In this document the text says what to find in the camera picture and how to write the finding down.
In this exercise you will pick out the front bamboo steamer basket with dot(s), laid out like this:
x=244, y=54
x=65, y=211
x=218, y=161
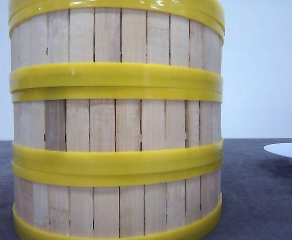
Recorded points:
x=180, y=210

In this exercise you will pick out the yellow rimmed steamer lid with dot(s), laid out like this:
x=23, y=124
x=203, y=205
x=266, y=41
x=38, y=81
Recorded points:
x=22, y=9

